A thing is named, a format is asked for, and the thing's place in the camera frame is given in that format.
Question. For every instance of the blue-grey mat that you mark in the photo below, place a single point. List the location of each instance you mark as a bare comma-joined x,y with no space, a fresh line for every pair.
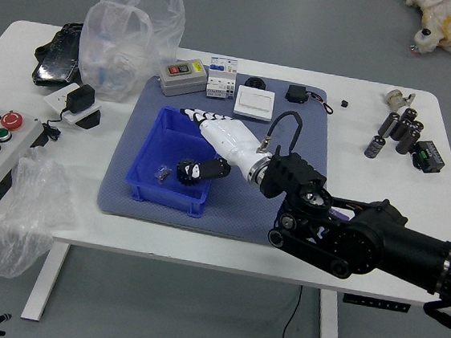
244,219

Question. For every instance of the white table leg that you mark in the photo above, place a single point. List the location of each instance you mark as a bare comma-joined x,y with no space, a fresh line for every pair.
330,333
46,279

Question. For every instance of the small metal screw part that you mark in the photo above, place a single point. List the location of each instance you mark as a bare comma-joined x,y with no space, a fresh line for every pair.
162,172

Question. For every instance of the black plastic tray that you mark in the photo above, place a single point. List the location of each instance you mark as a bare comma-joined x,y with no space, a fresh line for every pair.
57,58

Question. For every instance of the white circuit breaker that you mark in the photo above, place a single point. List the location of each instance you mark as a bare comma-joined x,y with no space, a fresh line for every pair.
221,77

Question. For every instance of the black round knob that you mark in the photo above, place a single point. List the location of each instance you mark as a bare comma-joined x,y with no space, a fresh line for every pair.
254,82

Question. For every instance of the big black gear nut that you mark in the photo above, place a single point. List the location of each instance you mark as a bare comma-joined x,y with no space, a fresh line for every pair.
182,172

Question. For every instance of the white socket plate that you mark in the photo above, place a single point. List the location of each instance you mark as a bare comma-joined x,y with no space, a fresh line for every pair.
55,98

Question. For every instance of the large clear plastic bag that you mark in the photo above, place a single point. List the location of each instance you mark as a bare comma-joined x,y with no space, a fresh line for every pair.
116,52

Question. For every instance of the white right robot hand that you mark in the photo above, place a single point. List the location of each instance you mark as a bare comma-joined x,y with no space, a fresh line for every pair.
233,137

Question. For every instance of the black power adapter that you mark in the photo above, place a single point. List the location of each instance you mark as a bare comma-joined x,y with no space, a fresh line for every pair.
80,98

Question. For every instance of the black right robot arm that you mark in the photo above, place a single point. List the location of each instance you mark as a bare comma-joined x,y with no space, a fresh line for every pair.
363,240

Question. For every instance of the blue plastic box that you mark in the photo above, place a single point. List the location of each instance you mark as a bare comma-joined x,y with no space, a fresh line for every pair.
159,150

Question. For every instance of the tiny black cube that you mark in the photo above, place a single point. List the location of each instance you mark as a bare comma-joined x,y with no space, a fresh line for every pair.
343,103

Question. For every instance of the grey two-button switch box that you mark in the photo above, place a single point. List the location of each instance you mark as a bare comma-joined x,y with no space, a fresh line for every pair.
180,77

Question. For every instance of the black block under plate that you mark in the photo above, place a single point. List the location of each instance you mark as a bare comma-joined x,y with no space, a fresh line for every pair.
92,120

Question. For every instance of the black module with green terminals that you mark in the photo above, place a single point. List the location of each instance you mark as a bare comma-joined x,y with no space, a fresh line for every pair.
428,157

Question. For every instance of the black cylindrical capacitor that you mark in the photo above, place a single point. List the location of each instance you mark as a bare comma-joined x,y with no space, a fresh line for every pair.
417,125
375,147
408,141
409,114
389,124
400,129

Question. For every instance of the crumpled clear plastic bag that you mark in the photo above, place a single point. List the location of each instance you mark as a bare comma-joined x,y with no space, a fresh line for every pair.
27,212

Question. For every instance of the small black module box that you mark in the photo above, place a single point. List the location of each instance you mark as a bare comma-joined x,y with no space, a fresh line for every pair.
296,93

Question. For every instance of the white wall switch panel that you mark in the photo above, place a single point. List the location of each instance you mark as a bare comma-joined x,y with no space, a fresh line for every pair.
254,103

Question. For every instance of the black table control panel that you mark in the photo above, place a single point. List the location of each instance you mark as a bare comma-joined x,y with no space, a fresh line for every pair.
376,304

